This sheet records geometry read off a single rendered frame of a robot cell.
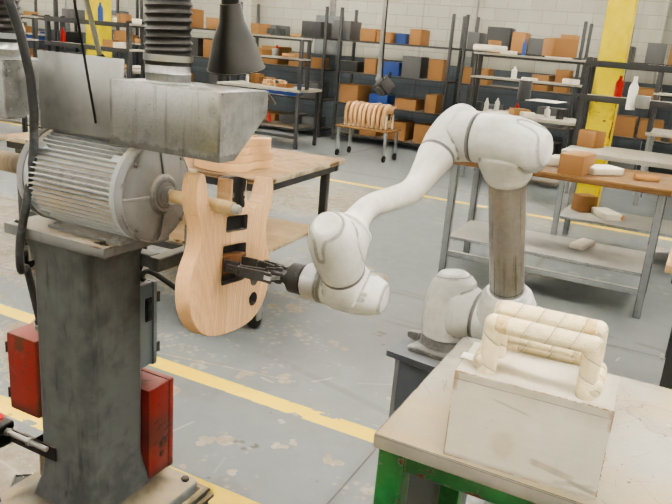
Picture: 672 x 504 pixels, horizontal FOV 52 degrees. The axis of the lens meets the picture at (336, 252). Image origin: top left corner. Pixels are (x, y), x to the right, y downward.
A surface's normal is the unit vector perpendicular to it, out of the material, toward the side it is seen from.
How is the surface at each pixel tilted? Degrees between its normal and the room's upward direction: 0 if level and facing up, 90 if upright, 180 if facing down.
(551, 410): 90
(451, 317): 91
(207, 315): 87
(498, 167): 117
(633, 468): 0
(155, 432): 90
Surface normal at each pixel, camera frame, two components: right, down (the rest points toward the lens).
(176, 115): -0.46, 0.22
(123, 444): 0.88, 0.20
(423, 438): 0.07, -0.96
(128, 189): 0.58, 0.17
